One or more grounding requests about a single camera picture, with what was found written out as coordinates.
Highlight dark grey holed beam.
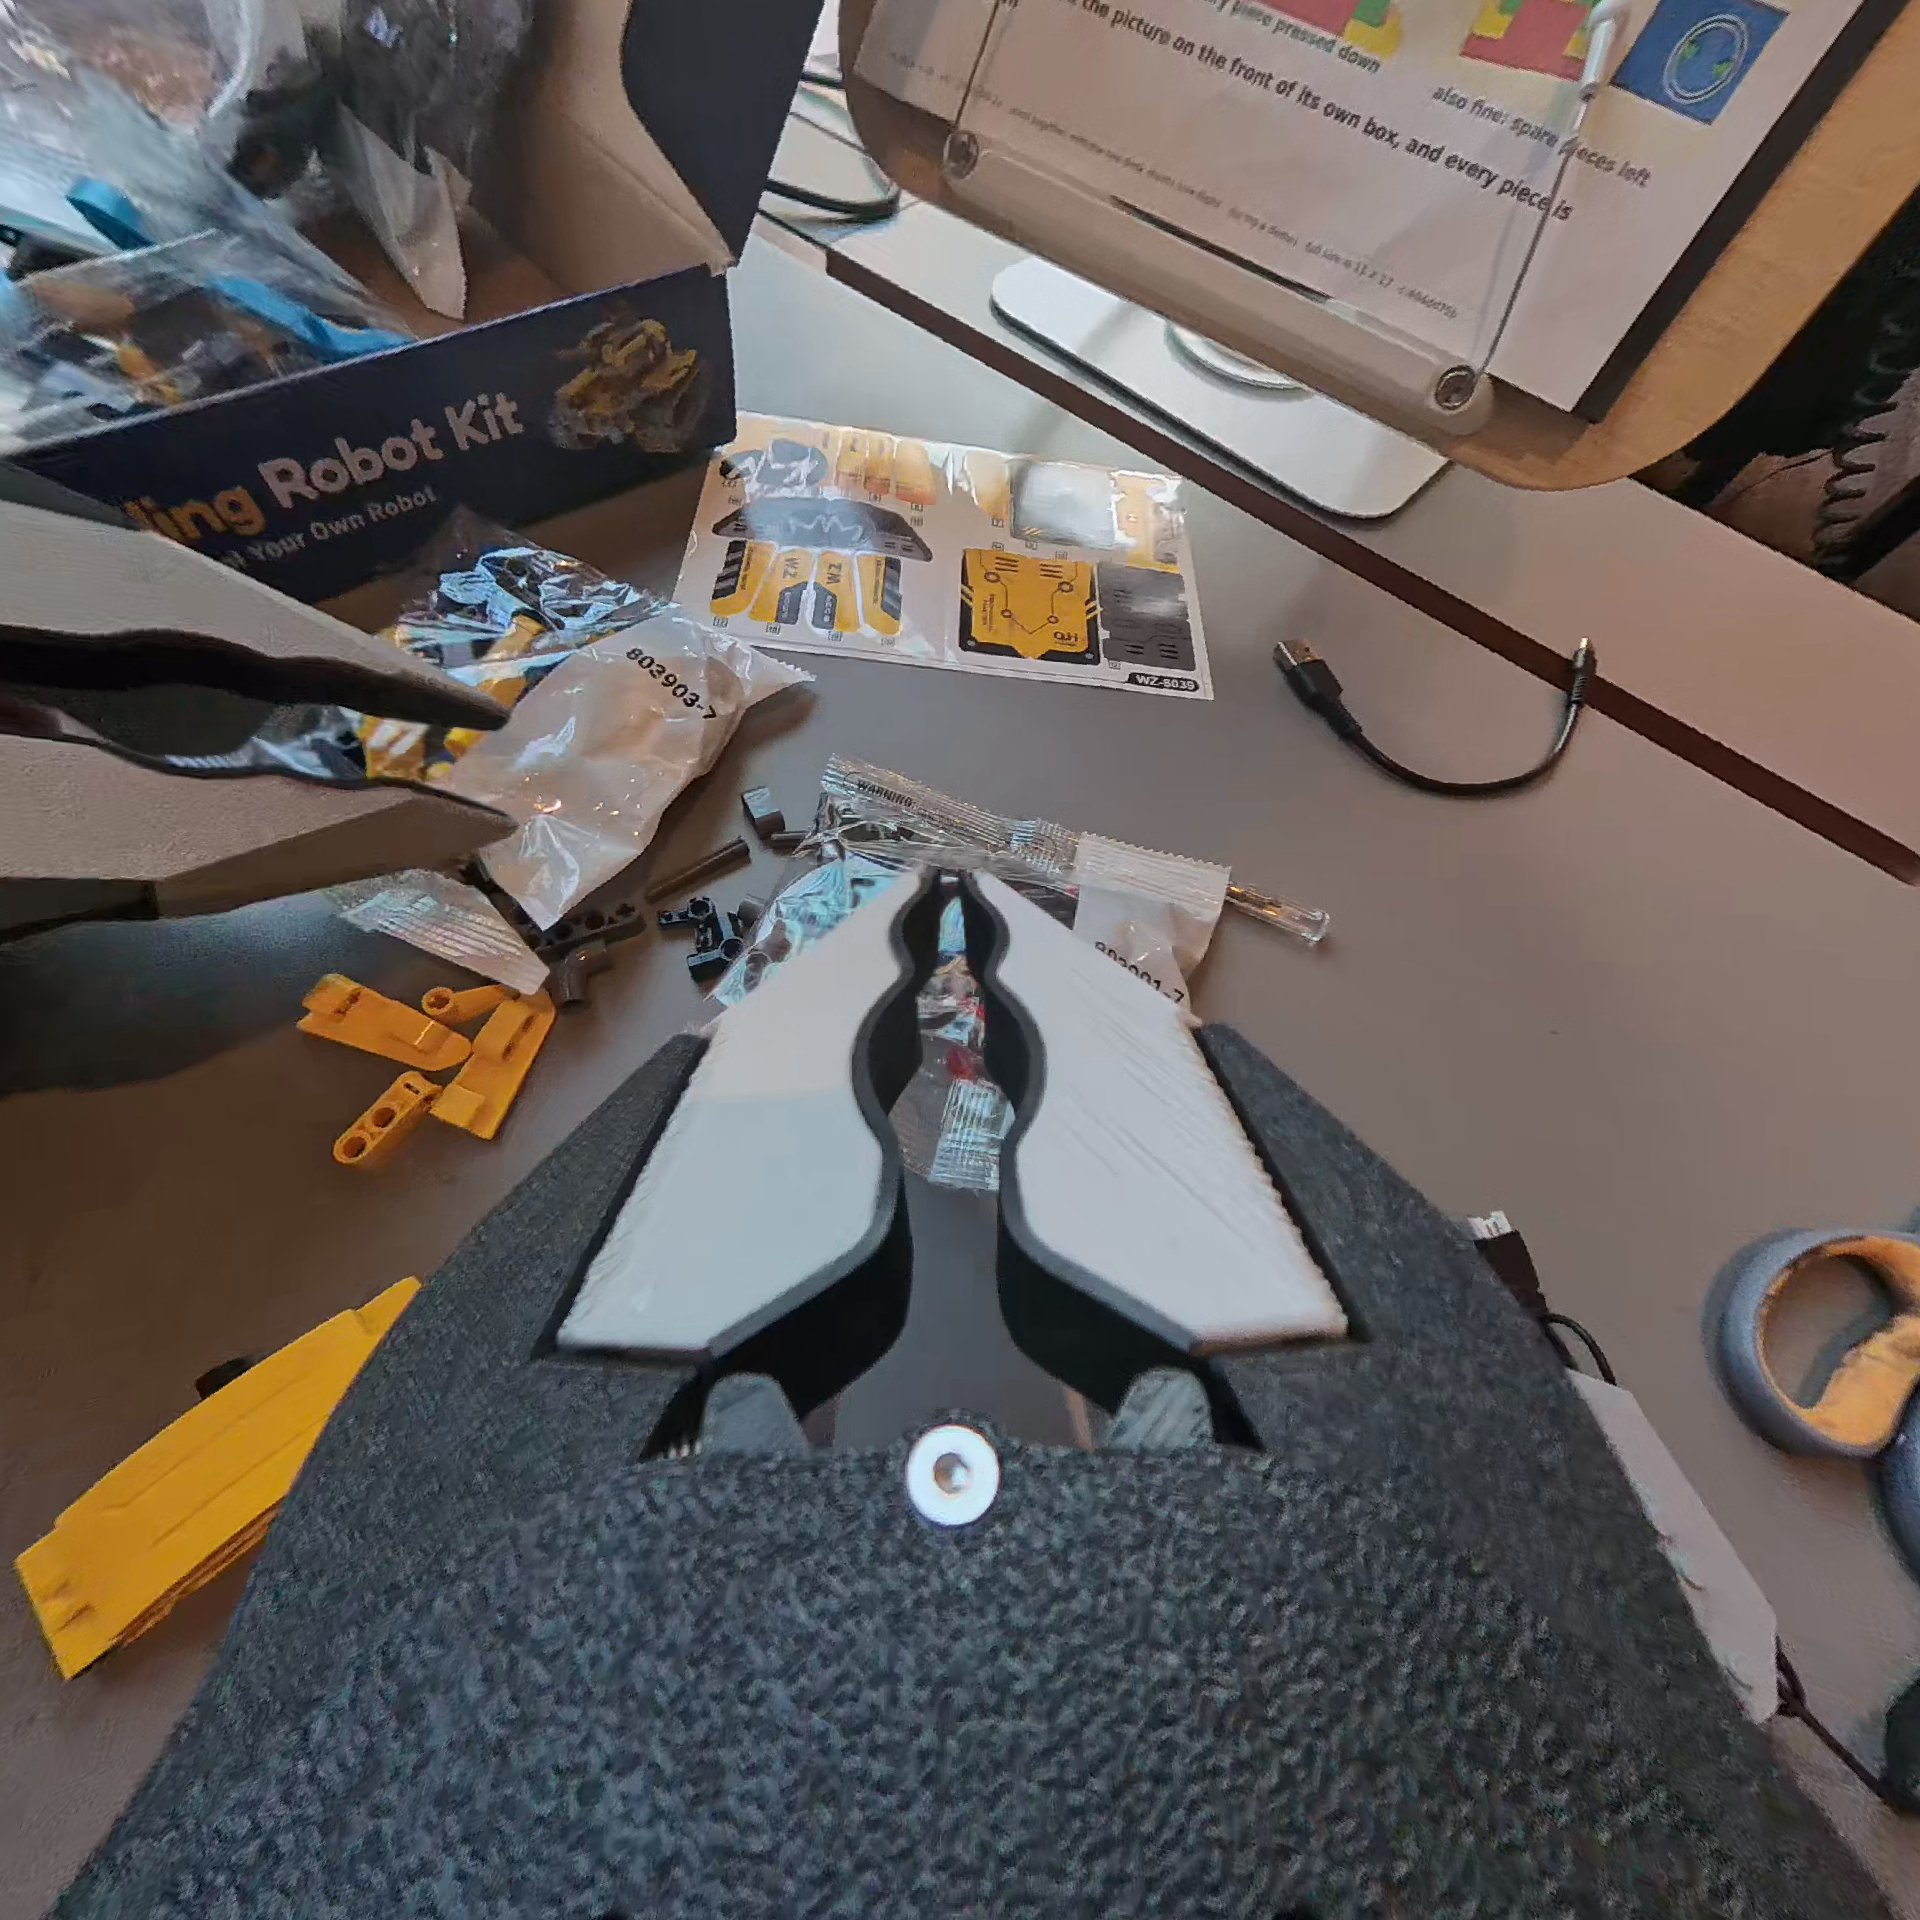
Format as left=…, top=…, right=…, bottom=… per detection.
left=517, top=903, right=648, bottom=968

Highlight yellow curved panel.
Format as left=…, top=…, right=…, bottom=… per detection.
left=435, top=989, right=557, bottom=1143

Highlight plastic bag with blue parts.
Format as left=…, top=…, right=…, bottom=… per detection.
left=0, top=0, right=496, bottom=437

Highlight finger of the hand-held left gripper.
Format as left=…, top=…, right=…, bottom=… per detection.
left=0, top=680, right=522, bottom=944
left=0, top=497, right=515, bottom=736

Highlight yellow three-hole beam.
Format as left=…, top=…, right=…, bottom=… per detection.
left=333, top=1070, right=444, bottom=1167

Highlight poster display board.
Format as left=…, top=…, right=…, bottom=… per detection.
left=837, top=0, right=1920, bottom=493

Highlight grey orange-handled scissors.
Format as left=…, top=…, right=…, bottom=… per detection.
left=1707, top=1223, right=1920, bottom=1592

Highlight yellow and grey sticker sheet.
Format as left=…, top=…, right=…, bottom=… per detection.
left=674, top=410, right=1216, bottom=703

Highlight white stand base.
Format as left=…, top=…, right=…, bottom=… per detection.
left=990, top=255, right=1454, bottom=520

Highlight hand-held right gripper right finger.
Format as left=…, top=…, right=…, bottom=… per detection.
left=959, top=870, right=1354, bottom=1420

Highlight grey desk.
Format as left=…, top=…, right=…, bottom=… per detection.
left=0, top=224, right=1920, bottom=1920

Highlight plastic bag of yellow parts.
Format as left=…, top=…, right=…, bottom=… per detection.
left=323, top=509, right=818, bottom=999

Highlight plastic bag of black parts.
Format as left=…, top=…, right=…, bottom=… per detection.
left=710, top=753, right=1234, bottom=1193

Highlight large yellow panel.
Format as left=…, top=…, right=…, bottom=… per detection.
left=15, top=1276, right=424, bottom=1682

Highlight dark blue kit box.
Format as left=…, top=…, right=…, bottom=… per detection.
left=0, top=0, right=828, bottom=600

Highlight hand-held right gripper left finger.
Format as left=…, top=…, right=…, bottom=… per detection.
left=557, top=870, right=957, bottom=1420

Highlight thin black wire with plug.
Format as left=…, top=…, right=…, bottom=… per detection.
left=1467, top=1210, right=1623, bottom=1389

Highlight grey holed block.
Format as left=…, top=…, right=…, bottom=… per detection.
left=1568, top=1365, right=1788, bottom=1727

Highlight pile of black connectors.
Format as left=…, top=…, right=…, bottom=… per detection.
left=655, top=896, right=770, bottom=985

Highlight black cable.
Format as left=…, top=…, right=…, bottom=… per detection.
left=1271, top=633, right=1600, bottom=798

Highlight black cord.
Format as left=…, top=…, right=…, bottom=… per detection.
left=757, top=81, right=902, bottom=231

